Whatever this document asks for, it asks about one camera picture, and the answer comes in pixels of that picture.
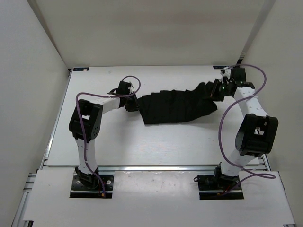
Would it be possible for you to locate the blue label sticker right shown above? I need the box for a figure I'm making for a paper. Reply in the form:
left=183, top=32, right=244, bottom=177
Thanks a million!
left=213, top=65, right=228, bottom=70

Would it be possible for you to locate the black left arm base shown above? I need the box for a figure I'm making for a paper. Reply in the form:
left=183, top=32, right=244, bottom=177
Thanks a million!
left=70, top=174, right=114, bottom=199

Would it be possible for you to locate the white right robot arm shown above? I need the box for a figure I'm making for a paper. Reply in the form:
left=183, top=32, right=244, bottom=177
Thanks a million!
left=210, top=66, right=278, bottom=189

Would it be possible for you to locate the blue label sticker left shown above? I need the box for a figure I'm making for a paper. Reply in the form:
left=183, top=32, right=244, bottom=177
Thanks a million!
left=73, top=67, right=89, bottom=71

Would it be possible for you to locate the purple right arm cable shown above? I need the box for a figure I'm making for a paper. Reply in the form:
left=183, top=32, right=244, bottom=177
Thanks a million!
left=218, top=64, right=276, bottom=196

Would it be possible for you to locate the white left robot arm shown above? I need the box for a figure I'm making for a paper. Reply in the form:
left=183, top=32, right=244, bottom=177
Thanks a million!
left=69, top=80, right=139, bottom=189

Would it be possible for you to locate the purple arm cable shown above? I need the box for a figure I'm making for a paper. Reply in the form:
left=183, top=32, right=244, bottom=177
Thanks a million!
left=75, top=75, right=142, bottom=193
left=218, top=64, right=276, bottom=196

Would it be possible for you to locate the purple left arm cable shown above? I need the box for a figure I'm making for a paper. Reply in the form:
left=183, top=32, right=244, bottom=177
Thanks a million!
left=75, top=75, right=142, bottom=193

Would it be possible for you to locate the aluminium table edge rail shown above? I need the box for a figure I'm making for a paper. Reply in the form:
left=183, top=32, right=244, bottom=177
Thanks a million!
left=42, top=163, right=267, bottom=172

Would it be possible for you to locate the white front cover board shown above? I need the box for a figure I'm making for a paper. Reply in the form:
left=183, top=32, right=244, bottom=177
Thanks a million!
left=24, top=169, right=294, bottom=227

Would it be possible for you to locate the black pleated skirt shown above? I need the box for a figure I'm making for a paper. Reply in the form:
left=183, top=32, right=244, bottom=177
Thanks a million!
left=138, top=82, right=217, bottom=125

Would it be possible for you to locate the blue label sticker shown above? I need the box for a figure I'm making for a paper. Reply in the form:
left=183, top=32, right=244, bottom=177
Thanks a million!
left=213, top=65, right=228, bottom=70
left=73, top=67, right=89, bottom=71

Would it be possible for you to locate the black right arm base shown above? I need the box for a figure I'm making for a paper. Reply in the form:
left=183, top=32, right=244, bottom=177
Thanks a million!
left=193, top=166, right=244, bottom=200

